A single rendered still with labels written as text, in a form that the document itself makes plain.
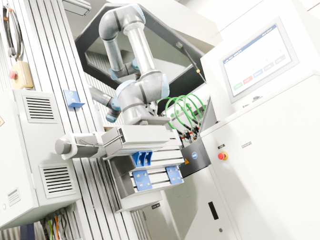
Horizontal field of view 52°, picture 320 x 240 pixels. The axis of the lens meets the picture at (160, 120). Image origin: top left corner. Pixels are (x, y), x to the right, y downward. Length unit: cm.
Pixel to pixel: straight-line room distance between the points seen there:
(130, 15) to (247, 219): 121
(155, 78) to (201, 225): 91
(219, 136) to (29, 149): 102
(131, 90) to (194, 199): 78
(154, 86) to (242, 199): 75
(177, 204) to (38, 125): 108
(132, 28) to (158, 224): 124
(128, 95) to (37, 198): 66
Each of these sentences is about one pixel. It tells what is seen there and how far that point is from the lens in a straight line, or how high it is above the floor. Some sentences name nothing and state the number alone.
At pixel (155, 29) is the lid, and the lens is 229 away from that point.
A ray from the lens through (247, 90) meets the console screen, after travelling 206.
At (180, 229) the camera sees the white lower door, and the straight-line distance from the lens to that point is 213.
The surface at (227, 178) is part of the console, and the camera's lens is 185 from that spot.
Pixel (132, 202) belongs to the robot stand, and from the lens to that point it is 148.
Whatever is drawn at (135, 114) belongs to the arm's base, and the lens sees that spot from 157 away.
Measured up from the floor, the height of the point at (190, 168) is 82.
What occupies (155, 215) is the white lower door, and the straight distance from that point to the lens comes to 225.
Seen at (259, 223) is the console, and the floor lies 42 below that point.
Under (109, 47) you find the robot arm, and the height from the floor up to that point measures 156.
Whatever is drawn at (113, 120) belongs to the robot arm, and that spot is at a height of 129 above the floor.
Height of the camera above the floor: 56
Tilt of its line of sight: 17 degrees up
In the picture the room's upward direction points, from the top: 20 degrees counter-clockwise
